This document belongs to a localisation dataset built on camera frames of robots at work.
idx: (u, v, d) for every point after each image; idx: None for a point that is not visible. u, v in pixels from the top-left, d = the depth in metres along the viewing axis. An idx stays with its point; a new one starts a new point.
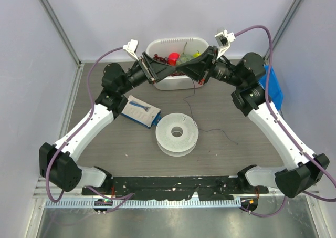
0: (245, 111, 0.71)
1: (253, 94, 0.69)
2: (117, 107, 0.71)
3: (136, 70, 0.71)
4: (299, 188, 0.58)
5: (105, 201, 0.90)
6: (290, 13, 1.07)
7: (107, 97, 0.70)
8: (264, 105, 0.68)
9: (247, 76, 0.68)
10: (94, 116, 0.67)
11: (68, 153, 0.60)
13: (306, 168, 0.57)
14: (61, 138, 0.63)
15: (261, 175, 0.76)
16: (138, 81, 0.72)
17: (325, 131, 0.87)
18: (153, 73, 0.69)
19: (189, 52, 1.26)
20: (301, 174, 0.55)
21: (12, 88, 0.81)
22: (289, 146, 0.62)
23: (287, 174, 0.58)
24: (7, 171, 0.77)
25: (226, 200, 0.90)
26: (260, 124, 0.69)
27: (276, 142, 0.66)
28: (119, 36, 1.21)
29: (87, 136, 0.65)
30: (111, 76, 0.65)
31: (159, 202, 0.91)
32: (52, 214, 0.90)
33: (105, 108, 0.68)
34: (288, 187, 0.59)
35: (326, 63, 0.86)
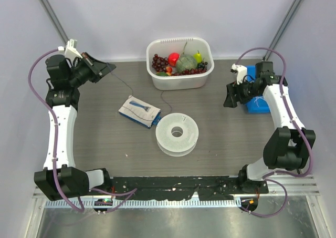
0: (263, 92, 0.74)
1: (274, 77, 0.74)
2: (73, 99, 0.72)
3: (80, 66, 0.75)
4: (277, 153, 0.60)
5: (105, 200, 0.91)
6: (290, 12, 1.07)
7: (55, 94, 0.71)
8: (277, 86, 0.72)
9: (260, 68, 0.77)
10: (59, 121, 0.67)
11: (65, 165, 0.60)
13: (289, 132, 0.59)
14: (46, 160, 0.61)
15: (256, 166, 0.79)
16: (85, 74, 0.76)
17: (324, 131, 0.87)
18: (97, 69, 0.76)
19: (189, 52, 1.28)
20: (281, 135, 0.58)
21: (13, 87, 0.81)
22: (282, 114, 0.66)
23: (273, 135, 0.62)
24: (8, 170, 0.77)
25: (226, 201, 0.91)
26: (268, 99, 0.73)
27: (273, 112, 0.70)
28: (119, 37, 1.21)
29: (68, 141, 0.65)
30: (54, 62, 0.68)
31: (159, 202, 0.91)
32: (52, 214, 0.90)
33: (63, 106, 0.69)
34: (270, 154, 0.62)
35: (325, 63, 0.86)
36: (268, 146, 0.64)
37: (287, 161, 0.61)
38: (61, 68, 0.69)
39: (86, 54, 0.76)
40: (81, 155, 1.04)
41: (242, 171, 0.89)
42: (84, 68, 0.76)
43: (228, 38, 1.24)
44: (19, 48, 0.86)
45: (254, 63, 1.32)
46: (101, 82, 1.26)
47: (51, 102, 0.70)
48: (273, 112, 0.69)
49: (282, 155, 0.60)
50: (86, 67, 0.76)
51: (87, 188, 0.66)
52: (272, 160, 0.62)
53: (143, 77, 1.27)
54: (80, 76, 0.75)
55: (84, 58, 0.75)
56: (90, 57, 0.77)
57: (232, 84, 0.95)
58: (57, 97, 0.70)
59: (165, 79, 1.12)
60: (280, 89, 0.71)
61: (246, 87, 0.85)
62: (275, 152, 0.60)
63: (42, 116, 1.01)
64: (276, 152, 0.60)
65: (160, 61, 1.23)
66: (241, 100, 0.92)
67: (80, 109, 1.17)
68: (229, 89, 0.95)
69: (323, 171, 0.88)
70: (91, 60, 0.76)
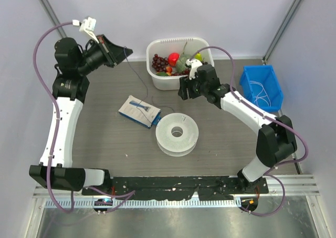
0: (221, 105, 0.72)
1: (221, 88, 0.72)
2: (80, 91, 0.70)
3: (93, 51, 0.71)
4: (272, 151, 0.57)
5: (105, 200, 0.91)
6: (290, 12, 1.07)
7: (62, 83, 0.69)
8: (229, 94, 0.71)
9: (205, 78, 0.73)
10: (62, 114, 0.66)
11: (60, 165, 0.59)
13: (270, 128, 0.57)
14: (43, 155, 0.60)
15: (254, 168, 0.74)
16: (97, 59, 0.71)
17: (324, 131, 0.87)
18: (113, 56, 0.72)
19: (189, 52, 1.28)
20: (266, 135, 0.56)
21: (12, 87, 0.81)
22: (253, 115, 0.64)
23: (258, 138, 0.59)
24: (7, 170, 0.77)
25: (226, 200, 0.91)
26: (231, 109, 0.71)
27: (243, 118, 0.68)
28: (119, 36, 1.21)
29: (68, 138, 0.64)
30: (63, 51, 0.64)
31: (159, 202, 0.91)
32: (52, 214, 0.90)
33: (68, 99, 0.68)
34: (267, 156, 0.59)
35: (326, 63, 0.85)
36: (259, 149, 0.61)
37: (283, 152, 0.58)
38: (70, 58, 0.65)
39: (102, 38, 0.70)
40: (82, 155, 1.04)
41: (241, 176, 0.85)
42: (97, 53, 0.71)
43: (228, 38, 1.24)
44: (19, 48, 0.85)
45: (254, 63, 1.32)
46: (101, 82, 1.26)
47: (57, 91, 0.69)
48: (243, 117, 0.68)
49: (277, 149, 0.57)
50: (100, 53, 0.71)
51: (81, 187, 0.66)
52: (272, 159, 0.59)
53: (143, 77, 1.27)
54: (91, 62, 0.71)
55: (101, 43, 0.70)
56: (105, 40, 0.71)
57: (184, 78, 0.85)
58: (64, 88, 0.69)
59: (165, 79, 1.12)
60: (233, 95, 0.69)
61: (196, 84, 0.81)
62: (270, 151, 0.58)
63: (41, 116, 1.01)
64: (272, 150, 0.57)
65: (160, 61, 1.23)
66: (191, 95, 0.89)
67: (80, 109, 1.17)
68: (180, 82, 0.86)
69: (323, 170, 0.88)
70: (107, 45, 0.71)
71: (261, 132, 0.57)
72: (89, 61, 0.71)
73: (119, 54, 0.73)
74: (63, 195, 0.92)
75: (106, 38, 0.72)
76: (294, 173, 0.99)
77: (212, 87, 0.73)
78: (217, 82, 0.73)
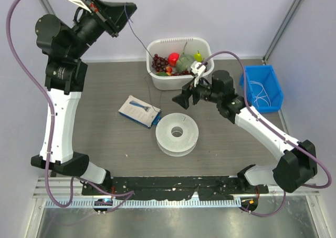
0: (235, 121, 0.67)
1: (235, 101, 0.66)
2: (75, 80, 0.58)
3: (86, 21, 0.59)
4: (293, 178, 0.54)
5: (105, 200, 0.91)
6: (290, 12, 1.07)
7: (54, 72, 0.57)
8: (244, 109, 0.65)
9: (220, 88, 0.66)
10: (56, 109, 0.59)
11: (59, 162, 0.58)
13: (293, 156, 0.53)
14: (42, 148, 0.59)
15: (261, 175, 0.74)
16: (93, 31, 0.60)
17: (325, 132, 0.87)
18: (113, 24, 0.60)
19: (189, 52, 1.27)
20: (290, 163, 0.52)
21: (12, 87, 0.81)
22: (273, 138, 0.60)
23: (280, 164, 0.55)
24: (8, 171, 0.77)
25: (226, 201, 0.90)
26: (245, 126, 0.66)
27: (261, 138, 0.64)
28: (119, 36, 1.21)
29: (65, 133, 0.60)
30: (45, 38, 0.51)
31: (159, 202, 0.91)
32: (52, 214, 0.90)
33: (62, 93, 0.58)
34: (287, 182, 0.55)
35: (326, 63, 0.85)
36: (279, 175, 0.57)
37: (304, 180, 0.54)
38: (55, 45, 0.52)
39: (93, 4, 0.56)
40: None
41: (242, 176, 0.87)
42: (91, 23, 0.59)
43: (228, 38, 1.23)
44: (19, 48, 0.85)
45: (254, 63, 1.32)
46: (101, 82, 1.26)
47: (50, 80, 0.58)
48: (261, 137, 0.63)
49: (298, 177, 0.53)
50: (94, 22, 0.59)
51: (84, 172, 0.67)
52: (291, 186, 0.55)
53: (143, 77, 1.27)
54: (85, 35, 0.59)
55: (93, 12, 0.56)
56: (98, 5, 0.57)
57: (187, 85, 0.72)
58: (56, 77, 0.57)
59: (165, 79, 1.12)
60: (251, 112, 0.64)
61: (203, 92, 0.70)
62: (291, 176, 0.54)
63: (41, 116, 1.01)
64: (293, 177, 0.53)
65: (160, 61, 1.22)
66: (195, 101, 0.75)
67: (80, 109, 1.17)
68: (182, 89, 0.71)
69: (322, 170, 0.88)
70: (102, 12, 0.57)
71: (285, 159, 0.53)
72: (83, 35, 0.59)
73: (119, 18, 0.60)
74: (63, 194, 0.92)
75: (99, 1, 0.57)
76: None
77: (227, 99, 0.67)
78: (231, 92, 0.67)
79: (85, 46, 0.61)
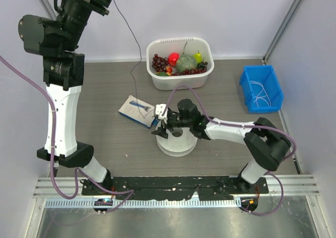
0: (209, 136, 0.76)
1: (202, 122, 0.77)
2: (74, 74, 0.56)
3: (69, 6, 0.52)
4: (265, 152, 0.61)
5: (105, 200, 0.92)
6: (291, 12, 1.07)
7: (52, 68, 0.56)
8: (210, 123, 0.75)
9: (188, 113, 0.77)
10: (56, 105, 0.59)
11: (63, 155, 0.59)
13: (254, 134, 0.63)
14: (47, 142, 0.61)
15: (253, 170, 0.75)
16: (81, 16, 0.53)
17: (325, 131, 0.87)
18: (101, 0, 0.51)
19: (189, 52, 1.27)
20: (252, 140, 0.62)
21: (12, 86, 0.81)
22: (235, 130, 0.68)
23: (249, 147, 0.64)
24: (8, 170, 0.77)
25: (226, 201, 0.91)
26: (218, 135, 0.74)
27: (231, 137, 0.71)
28: (119, 37, 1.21)
29: (67, 126, 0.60)
30: (32, 45, 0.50)
31: (159, 202, 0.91)
32: (52, 214, 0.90)
33: (61, 89, 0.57)
34: (264, 159, 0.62)
35: (325, 63, 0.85)
36: (256, 156, 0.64)
37: (277, 151, 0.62)
38: (45, 49, 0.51)
39: None
40: None
41: (241, 180, 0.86)
42: (75, 7, 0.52)
43: (228, 38, 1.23)
44: (19, 46, 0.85)
45: (254, 63, 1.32)
46: (101, 82, 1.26)
47: (48, 75, 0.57)
48: (229, 136, 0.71)
49: (269, 149, 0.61)
50: (77, 6, 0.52)
51: (89, 159, 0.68)
52: (270, 161, 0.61)
53: (143, 77, 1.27)
54: (72, 23, 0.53)
55: None
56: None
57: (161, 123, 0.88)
58: (54, 72, 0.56)
59: (165, 79, 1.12)
60: (212, 122, 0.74)
61: (174, 122, 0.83)
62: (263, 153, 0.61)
63: (41, 116, 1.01)
64: (264, 151, 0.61)
65: (160, 61, 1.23)
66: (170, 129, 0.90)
67: (80, 109, 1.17)
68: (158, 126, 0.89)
69: (322, 169, 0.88)
70: None
71: (248, 140, 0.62)
72: (70, 23, 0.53)
73: None
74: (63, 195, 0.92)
75: None
76: (294, 173, 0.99)
77: (196, 121, 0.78)
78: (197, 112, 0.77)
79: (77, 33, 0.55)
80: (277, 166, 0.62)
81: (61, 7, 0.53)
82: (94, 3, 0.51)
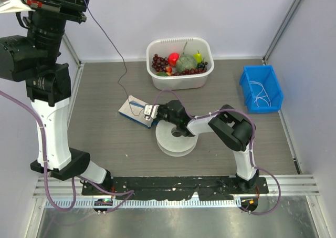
0: (192, 133, 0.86)
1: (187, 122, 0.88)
2: (58, 89, 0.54)
3: (37, 19, 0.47)
4: (226, 131, 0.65)
5: (105, 200, 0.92)
6: (291, 11, 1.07)
7: (35, 83, 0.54)
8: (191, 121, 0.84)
9: (176, 114, 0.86)
10: (43, 121, 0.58)
11: (56, 169, 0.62)
13: (215, 118, 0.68)
14: (40, 156, 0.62)
15: (242, 163, 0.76)
16: (53, 27, 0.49)
17: (325, 131, 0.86)
18: (71, 6, 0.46)
19: (189, 52, 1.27)
20: (212, 123, 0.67)
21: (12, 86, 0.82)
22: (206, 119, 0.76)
23: (214, 130, 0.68)
24: (8, 169, 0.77)
25: (226, 201, 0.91)
26: (198, 128, 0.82)
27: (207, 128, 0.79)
28: (119, 37, 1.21)
29: (59, 141, 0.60)
30: (5, 72, 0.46)
31: (159, 202, 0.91)
32: (52, 214, 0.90)
33: (46, 104, 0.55)
34: (228, 140, 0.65)
35: (326, 63, 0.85)
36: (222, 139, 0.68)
37: (239, 130, 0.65)
38: (20, 74, 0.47)
39: None
40: None
41: (241, 179, 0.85)
42: (44, 19, 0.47)
43: (228, 38, 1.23)
44: None
45: (254, 63, 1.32)
46: (102, 82, 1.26)
47: (31, 90, 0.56)
48: (205, 127, 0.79)
49: (230, 130, 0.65)
50: (46, 17, 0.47)
51: (84, 167, 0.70)
52: (232, 140, 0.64)
53: (143, 77, 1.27)
54: (46, 36, 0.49)
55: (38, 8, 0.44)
56: None
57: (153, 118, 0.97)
58: (38, 87, 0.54)
59: (165, 79, 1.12)
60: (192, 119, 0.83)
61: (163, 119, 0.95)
62: (225, 133, 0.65)
63: None
64: (226, 131, 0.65)
65: (160, 61, 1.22)
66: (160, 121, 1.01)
67: (80, 110, 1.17)
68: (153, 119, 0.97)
69: (322, 169, 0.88)
70: (49, 1, 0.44)
71: (209, 122, 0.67)
72: (43, 37, 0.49)
73: None
74: (64, 195, 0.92)
75: None
76: (294, 173, 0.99)
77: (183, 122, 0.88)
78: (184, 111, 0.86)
79: (55, 44, 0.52)
80: (242, 145, 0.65)
81: (29, 19, 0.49)
82: (66, 11, 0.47)
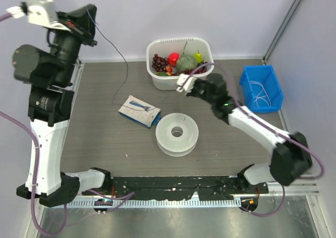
0: (229, 121, 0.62)
1: (228, 103, 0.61)
2: (60, 109, 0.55)
3: (63, 39, 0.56)
4: (287, 167, 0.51)
5: (105, 200, 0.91)
6: (291, 11, 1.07)
7: (38, 103, 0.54)
8: (237, 110, 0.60)
9: (214, 89, 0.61)
10: (40, 141, 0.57)
11: (44, 194, 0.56)
13: (285, 147, 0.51)
14: (28, 180, 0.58)
15: (259, 173, 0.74)
16: (75, 49, 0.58)
17: (325, 131, 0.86)
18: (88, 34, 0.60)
19: (189, 52, 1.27)
20: (281, 153, 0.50)
21: None
22: (265, 132, 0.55)
23: (273, 156, 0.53)
24: (7, 170, 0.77)
25: (226, 201, 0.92)
26: (241, 126, 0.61)
27: (254, 135, 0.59)
28: (119, 37, 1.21)
29: (51, 164, 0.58)
30: (22, 72, 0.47)
31: (159, 202, 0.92)
32: (52, 214, 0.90)
33: (46, 124, 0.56)
34: (282, 173, 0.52)
35: (326, 63, 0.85)
36: (273, 166, 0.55)
37: (300, 171, 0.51)
38: (37, 78, 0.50)
39: (70, 21, 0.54)
40: (81, 155, 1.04)
41: (241, 176, 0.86)
42: (73, 42, 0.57)
43: (228, 38, 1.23)
44: None
45: (254, 63, 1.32)
46: (102, 82, 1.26)
47: (33, 110, 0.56)
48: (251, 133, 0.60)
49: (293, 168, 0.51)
50: (74, 41, 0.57)
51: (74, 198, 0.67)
52: (286, 178, 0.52)
53: (143, 77, 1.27)
54: (66, 55, 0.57)
55: (72, 29, 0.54)
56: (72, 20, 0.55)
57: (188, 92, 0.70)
58: (40, 107, 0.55)
59: (165, 79, 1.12)
60: (240, 109, 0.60)
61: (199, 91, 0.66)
62: (284, 168, 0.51)
63: None
64: (287, 168, 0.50)
65: (160, 61, 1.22)
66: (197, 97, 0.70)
67: (80, 110, 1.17)
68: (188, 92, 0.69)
69: None
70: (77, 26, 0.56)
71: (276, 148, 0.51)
72: (64, 56, 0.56)
73: (90, 29, 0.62)
74: None
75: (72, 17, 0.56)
76: None
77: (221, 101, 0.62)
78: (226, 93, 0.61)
79: (71, 67, 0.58)
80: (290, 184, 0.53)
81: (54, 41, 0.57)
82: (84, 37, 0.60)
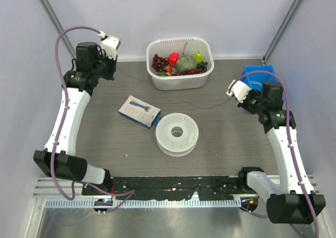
0: (268, 130, 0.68)
1: (280, 114, 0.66)
2: (88, 83, 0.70)
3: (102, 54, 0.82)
4: (282, 213, 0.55)
5: (105, 200, 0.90)
6: (291, 10, 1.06)
7: (72, 76, 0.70)
8: (283, 128, 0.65)
9: (266, 92, 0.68)
10: (70, 104, 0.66)
11: (64, 151, 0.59)
13: (296, 198, 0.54)
14: (49, 141, 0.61)
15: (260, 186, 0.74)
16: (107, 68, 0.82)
17: (325, 131, 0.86)
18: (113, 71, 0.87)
19: (189, 52, 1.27)
20: (287, 201, 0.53)
21: (13, 86, 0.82)
22: (290, 173, 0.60)
23: (279, 196, 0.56)
24: (7, 170, 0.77)
25: (226, 200, 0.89)
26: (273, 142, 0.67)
27: (279, 164, 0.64)
28: (119, 37, 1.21)
29: (73, 127, 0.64)
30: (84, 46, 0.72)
31: (159, 202, 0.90)
32: (52, 214, 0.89)
33: (76, 90, 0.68)
34: (275, 213, 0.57)
35: (326, 63, 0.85)
36: (273, 200, 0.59)
37: (290, 220, 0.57)
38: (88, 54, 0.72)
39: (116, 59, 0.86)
40: (81, 156, 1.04)
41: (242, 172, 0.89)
42: (108, 65, 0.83)
43: (228, 38, 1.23)
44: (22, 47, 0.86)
45: (254, 62, 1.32)
46: (101, 82, 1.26)
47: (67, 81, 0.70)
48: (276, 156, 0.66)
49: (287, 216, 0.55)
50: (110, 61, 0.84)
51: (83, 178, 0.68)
52: (276, 217, 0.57)
53: (143, 77, 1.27)
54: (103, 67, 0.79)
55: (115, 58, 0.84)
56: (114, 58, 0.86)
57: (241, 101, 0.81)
58: (73, 79, 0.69)
59: (165, 79, 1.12)
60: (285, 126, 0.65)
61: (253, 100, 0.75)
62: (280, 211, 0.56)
63: (42, 116, 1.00)
64: (280, 215, 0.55)
65: (160, 61, 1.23)
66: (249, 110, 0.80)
67: None
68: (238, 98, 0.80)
69: (322, 169, 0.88)
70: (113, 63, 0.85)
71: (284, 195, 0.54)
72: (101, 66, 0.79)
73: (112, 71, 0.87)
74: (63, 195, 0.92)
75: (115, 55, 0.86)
76: None
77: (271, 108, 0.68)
78: (277, 105, 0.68)
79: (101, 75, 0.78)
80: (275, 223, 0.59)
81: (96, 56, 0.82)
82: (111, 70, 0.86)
